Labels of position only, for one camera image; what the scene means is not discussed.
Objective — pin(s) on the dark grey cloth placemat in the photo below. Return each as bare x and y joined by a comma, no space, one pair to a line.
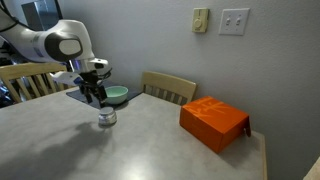
133,94

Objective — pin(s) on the white double light switch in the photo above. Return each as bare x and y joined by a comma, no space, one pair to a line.
234,21

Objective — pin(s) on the small glass candle jar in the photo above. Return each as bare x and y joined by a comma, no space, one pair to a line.
107,120

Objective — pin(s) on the orange cardboard box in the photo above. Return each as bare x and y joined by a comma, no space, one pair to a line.
213,125

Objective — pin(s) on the beige wall thermostat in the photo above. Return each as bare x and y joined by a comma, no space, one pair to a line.
200,20

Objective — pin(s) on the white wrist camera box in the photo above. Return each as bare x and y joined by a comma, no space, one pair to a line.
66,79

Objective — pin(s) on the light wooden slat-back chair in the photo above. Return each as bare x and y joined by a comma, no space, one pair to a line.
26,71
168,83

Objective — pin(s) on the mint green bowl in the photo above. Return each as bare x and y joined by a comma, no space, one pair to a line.
117,95

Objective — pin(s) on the beige wooden furniture corner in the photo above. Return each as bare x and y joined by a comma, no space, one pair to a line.
314,171

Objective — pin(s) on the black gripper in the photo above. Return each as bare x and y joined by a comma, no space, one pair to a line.
91,82

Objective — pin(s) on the silver metal stand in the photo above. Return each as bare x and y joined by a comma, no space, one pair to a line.
41,13

